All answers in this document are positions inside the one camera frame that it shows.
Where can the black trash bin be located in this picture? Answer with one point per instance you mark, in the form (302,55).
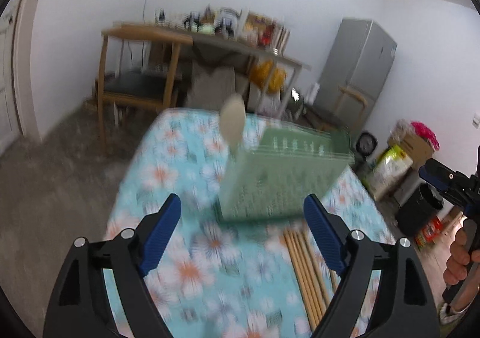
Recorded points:
(424,203)

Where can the white door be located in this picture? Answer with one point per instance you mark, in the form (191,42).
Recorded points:
(9,121)

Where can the red snack package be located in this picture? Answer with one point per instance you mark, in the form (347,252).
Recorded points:
(428,233)

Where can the wooden chair black seat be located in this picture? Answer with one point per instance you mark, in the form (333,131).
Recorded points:
(139,87)

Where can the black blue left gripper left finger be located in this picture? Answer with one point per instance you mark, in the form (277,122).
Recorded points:
(79,304)

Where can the cream rice paddle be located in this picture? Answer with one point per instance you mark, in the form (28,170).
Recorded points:
(232,120)

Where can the green plastic utensil holder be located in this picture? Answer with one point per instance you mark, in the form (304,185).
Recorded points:
(271,180)

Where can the bamboo chopstick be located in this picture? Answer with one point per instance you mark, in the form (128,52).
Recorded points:
(304,286)
(313,270)
(310,282)
(327,277)

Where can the person's right hand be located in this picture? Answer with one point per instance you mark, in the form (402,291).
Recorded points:
(459,259)

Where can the pink plastic bag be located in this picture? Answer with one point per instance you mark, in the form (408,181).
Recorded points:
(426,133)

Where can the yellow green rice bag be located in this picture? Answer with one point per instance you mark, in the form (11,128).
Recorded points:
(391,167)

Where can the cardboard box with items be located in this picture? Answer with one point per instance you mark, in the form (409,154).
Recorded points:
(417,148)

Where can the cluttered wooden desk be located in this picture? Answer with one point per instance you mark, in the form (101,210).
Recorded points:
(243,32)

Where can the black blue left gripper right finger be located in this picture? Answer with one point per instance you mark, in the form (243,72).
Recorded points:
(404,306)

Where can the black rice cooker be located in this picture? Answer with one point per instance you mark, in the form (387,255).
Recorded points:
(365,144)

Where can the grey refrigerator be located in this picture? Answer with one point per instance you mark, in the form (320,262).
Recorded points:
(361,58)

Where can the floral turquoise tablecloth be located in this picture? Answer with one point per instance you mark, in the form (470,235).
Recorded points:
(214,280)

